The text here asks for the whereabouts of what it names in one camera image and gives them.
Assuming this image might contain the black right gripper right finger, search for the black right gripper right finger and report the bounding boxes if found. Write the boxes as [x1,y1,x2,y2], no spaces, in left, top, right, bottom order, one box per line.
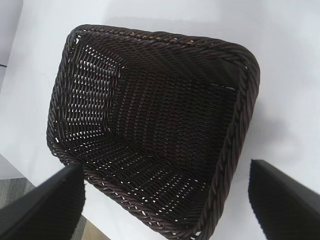
[247,158,320,240]

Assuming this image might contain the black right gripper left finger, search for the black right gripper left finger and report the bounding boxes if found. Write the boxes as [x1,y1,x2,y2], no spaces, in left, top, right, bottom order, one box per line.
[0,161,87,240]

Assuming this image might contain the dark brown wicker basket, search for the dark brown wicker basket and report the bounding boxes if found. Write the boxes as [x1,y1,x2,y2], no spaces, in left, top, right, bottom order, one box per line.
[46,24,261,240]

